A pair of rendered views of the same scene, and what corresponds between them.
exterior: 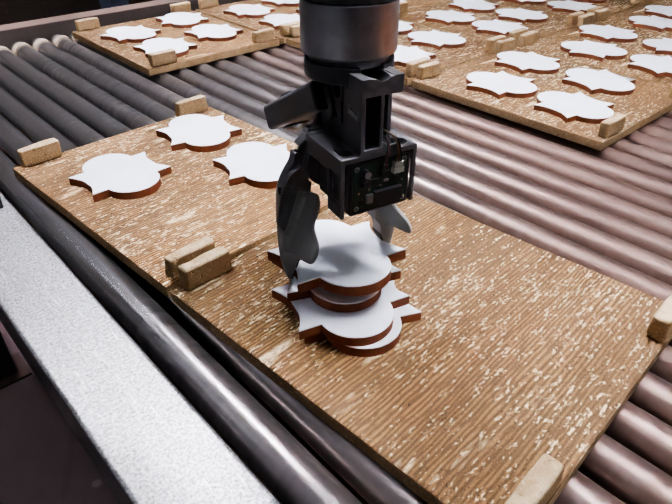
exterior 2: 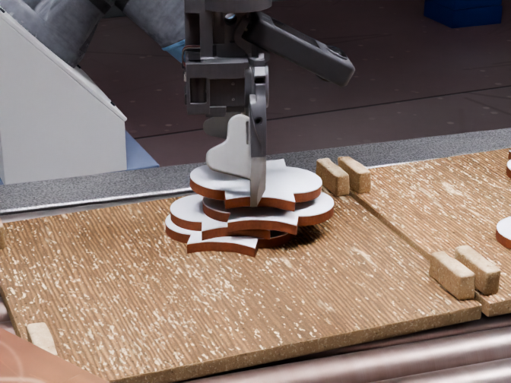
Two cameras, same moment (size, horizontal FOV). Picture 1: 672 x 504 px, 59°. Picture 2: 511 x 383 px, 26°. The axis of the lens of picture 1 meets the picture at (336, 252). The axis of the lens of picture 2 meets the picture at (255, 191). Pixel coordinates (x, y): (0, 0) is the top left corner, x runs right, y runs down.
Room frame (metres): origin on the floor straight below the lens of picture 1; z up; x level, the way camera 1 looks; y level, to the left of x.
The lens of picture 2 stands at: (0.93, -0.98, 1.43)
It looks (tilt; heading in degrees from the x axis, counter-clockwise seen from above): 23 degrees down; 115
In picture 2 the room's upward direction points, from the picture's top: straight up
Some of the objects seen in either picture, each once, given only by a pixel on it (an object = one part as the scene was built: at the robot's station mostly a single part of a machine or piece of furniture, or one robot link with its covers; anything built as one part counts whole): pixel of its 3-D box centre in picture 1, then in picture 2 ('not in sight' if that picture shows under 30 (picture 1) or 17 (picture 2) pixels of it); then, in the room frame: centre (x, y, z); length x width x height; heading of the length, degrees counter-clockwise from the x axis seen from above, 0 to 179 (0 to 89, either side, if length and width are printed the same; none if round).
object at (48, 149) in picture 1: (39, 152); not in sight; (0.81, 0.44, 0.95); 0.06 x 0.02 x 0.03; 136
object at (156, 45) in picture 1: (173, 32); not in sight; (1.52, 0.41, 0.94); 0.41 x 0.35 x 0.04; 42
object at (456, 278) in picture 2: not in sight; (452, 274); (0.71, -0.04, 0.95); 0.06 x 0.02 x 0.03; 136
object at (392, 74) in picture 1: (352, 130); (228, 52); (0.46, -0.01, 1.13); 0.09 x 0.08 x 0.12; 29
